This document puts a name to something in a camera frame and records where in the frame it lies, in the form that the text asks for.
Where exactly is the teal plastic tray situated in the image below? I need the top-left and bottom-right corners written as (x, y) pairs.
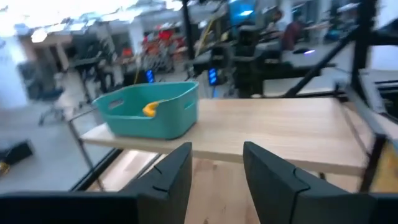
top-left (92, 81), bottom-right (200, 141)

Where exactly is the orange coil ring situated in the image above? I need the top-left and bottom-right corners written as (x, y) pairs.
top-left (142, 100), bottom-right (161, 118)

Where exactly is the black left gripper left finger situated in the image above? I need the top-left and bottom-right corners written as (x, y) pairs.
top-left (121, 141), bottom-right (193, 224)

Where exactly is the person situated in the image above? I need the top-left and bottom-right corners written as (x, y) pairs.
top-left (273, 9), bottom-right (307, 52)

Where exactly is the black desk beam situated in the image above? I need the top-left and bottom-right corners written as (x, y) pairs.
top-left (284, 29), bottom-right (364, 99)

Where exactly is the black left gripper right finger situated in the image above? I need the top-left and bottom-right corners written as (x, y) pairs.
top-left (243, 141), bottom-right (377, 224)

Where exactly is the wooden riser with black frame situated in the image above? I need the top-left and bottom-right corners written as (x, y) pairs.
top-left (67, 97), bottom-right (389, 194)

